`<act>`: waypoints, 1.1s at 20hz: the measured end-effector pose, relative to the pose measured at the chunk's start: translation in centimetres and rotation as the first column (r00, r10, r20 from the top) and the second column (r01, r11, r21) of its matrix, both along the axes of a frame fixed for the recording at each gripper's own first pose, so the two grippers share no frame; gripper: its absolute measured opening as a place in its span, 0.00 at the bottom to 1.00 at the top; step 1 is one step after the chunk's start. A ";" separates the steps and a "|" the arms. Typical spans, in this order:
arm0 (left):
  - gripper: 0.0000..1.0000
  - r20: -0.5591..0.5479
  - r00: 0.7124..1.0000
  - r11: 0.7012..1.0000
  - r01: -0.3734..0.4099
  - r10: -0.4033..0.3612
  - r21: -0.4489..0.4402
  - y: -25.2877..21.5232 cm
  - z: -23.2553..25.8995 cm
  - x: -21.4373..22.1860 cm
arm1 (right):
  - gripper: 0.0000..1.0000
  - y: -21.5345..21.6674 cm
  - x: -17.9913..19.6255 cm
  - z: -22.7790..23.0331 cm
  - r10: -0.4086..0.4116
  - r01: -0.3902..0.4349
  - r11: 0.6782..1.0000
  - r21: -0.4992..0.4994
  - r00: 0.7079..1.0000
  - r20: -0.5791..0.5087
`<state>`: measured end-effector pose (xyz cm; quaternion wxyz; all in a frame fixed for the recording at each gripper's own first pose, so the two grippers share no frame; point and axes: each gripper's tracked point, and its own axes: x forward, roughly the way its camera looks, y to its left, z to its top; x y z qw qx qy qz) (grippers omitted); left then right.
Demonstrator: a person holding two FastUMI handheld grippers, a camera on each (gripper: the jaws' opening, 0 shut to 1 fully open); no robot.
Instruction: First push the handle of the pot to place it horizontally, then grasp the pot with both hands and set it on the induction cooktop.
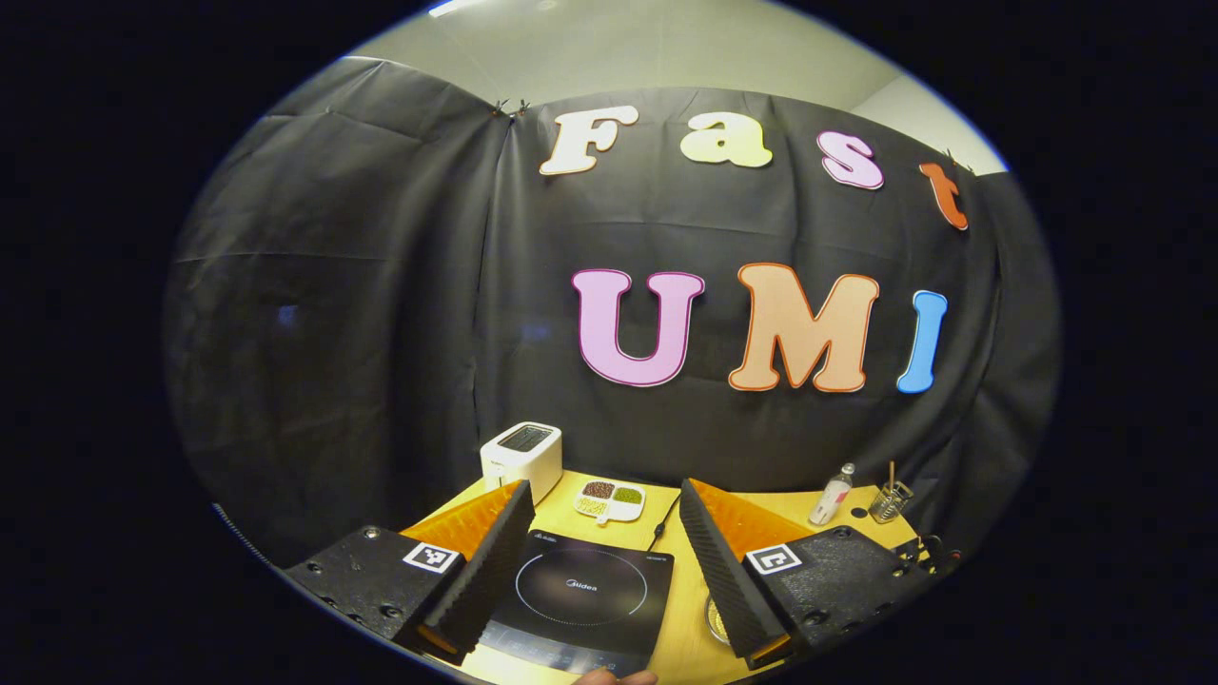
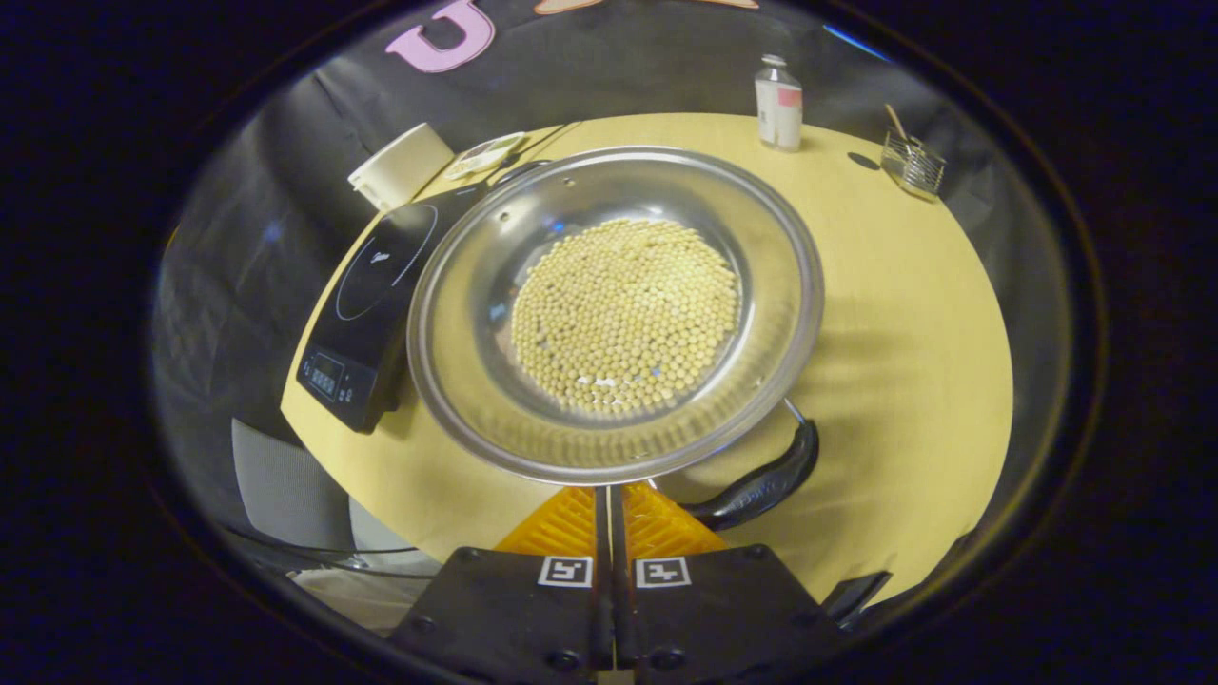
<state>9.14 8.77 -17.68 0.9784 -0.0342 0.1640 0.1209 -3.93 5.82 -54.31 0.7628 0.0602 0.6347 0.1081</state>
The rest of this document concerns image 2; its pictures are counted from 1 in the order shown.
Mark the clear bottle white label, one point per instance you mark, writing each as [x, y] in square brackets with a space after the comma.
[778, 109]

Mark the pile of yellow soybeans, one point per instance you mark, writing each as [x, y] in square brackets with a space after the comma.
[623, 314]

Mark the black induction cooktop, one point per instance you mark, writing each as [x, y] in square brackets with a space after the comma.
[366, 314]

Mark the cream white toaster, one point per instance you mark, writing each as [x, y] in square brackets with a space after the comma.
[400, 166]

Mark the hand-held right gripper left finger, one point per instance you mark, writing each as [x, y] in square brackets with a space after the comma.
[514, 618]

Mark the grey chair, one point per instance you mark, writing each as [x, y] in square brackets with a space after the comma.
[285, 485]

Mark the white divided bean dish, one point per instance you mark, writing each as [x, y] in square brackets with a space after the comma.
[483, 155]

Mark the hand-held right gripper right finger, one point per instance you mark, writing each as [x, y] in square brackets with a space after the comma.
[709, 618]

